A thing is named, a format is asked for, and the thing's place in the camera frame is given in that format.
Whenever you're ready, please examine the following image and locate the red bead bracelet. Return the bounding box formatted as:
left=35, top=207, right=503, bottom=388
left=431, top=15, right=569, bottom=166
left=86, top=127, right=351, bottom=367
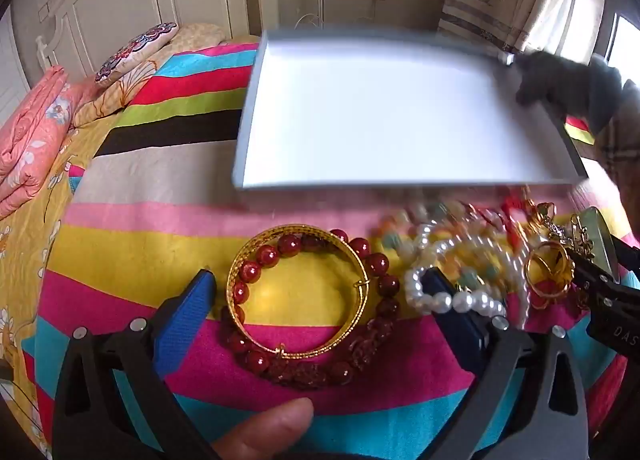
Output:
left=220, top=228, right=402, bottom=391
left=470, top=189, right=531, bottom=241

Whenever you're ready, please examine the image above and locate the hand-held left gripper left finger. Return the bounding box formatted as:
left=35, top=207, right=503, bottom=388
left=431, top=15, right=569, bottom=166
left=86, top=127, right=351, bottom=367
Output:
left=52, top=267, right=218, bottom=460

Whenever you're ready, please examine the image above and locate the window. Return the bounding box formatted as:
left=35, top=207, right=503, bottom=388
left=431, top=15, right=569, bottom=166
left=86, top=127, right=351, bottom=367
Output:
left=604, top=10, right=640, bottom=87

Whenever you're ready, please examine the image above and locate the gold tree brooch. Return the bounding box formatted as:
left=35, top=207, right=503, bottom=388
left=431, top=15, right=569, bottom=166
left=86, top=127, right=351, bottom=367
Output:
left=529, top=200, right=559, bottom=237

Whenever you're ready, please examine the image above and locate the colourful bead necklace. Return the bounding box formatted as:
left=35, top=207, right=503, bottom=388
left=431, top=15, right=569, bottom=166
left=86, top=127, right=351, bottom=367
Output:
left=377, top=200, right=506, bottom=291

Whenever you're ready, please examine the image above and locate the yellow floral sheet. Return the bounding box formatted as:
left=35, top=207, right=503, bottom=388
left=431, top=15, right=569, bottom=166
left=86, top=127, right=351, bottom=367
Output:
left=0, top=105, right=151, bottom=460

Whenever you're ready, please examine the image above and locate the white pearl necklace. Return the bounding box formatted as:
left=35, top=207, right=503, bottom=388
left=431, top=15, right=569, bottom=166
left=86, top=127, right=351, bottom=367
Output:
left=404, top=222, right=531, bottom=327

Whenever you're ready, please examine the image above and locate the embroidered flower pillow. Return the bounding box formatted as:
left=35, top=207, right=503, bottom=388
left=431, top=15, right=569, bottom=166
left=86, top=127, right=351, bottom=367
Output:
left=94, top=21, right=179, bottom=87

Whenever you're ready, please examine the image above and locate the gold bangle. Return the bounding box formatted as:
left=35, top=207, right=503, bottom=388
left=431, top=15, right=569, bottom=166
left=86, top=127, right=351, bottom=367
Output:
left=226, top=224, right=372, bottom=360

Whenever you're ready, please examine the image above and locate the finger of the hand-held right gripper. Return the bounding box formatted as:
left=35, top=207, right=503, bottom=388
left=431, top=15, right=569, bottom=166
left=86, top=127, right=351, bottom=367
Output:
left=570, top=232, right=640, bottom=302

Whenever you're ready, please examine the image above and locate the gold ring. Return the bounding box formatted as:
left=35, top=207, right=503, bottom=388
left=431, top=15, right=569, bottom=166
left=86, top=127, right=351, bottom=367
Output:
left=524, top=240, right=576, bottom=311

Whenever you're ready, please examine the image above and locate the silver leaf brooch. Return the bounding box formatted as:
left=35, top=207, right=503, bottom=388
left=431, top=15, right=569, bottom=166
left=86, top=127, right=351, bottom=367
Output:
left=550, top=220, right=597, bottom=262

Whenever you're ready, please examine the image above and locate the striped bed sheet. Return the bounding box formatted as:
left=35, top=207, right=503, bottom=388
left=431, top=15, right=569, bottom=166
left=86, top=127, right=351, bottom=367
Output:
left=35, top=37, right=640, bottom=460

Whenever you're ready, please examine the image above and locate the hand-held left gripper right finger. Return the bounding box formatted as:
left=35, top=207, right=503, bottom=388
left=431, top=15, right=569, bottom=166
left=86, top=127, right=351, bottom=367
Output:
left=420, top=267, right=591, bottom=460

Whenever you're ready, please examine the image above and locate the grey white jewelry box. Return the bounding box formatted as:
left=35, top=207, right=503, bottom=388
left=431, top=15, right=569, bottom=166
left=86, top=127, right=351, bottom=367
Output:
left=231, top=29, right=590, bottom=191

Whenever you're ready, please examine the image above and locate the person's left hand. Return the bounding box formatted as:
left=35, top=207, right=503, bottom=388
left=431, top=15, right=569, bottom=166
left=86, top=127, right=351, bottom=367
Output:
left=209, top=397, right=316, bottom=460

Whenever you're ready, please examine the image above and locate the pink floral quilt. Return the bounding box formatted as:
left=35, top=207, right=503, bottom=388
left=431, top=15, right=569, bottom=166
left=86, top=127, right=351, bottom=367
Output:
left=0, top=65, right=101, bottom=221

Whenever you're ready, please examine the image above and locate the beige pillow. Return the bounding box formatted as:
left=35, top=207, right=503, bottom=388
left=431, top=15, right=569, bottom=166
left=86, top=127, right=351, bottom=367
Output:
left=74, top=22, right=228, bottom=128

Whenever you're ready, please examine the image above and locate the person's right forearm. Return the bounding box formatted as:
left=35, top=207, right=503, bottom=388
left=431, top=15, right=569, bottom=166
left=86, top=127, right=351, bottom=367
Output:
left=594, top=80, right=640, bottom=183

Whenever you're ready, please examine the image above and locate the person's right hand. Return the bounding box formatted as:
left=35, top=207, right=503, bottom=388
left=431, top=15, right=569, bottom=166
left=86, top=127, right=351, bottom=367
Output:
left=514, top=50, right=626, bottom=137

